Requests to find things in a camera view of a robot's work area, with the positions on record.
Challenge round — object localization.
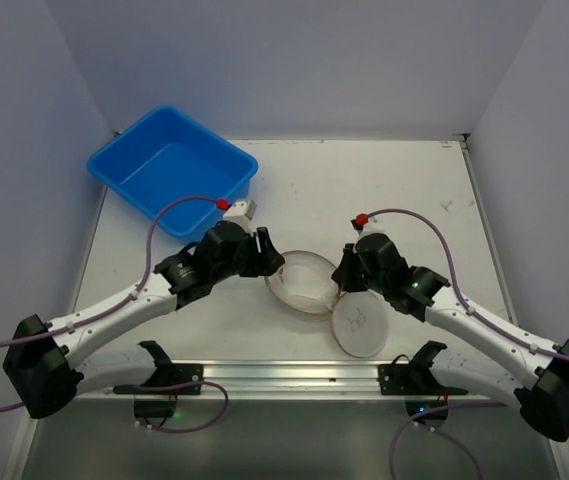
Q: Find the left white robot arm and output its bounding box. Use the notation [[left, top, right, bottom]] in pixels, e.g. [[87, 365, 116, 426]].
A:
[[3, 221, 285, 419]]

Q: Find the blue plastic bin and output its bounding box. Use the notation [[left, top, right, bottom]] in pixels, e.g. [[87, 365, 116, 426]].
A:
[[87, 106, 258, 219]]

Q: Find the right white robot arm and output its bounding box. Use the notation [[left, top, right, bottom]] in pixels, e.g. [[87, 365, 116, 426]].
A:
[[332, 232, 569, 442]]

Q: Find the aluminium mounting rail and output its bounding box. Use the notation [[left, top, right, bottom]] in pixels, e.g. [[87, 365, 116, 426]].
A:
[[78, 357, 520, 401]]

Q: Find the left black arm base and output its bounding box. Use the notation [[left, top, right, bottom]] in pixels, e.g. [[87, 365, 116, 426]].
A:
[[113, 340, 204, 427]]

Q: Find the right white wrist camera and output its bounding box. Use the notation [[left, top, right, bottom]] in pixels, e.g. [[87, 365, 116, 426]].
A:
[[351, 213, 386, 239]]

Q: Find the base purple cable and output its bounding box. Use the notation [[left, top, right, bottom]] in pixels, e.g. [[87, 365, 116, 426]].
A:
[[389, 402, 515, 480], [136, 379, 229, 434]]

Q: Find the white bra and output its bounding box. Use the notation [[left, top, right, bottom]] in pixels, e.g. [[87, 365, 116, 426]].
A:
[[278, 265, 327, 299]]

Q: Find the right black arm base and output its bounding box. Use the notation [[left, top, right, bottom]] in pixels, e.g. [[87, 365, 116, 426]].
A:
[[377, 341, 468, 416]]

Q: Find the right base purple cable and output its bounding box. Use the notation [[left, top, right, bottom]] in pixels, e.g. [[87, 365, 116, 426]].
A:
[[389, 402, 515, 480]]

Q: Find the round beige mesh laundry bag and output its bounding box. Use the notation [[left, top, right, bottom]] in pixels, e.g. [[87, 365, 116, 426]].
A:
[[265, 250, 389, 359]]

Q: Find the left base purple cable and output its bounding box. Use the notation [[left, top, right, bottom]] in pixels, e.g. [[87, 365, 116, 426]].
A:
[[136, 379, 229, 434]]

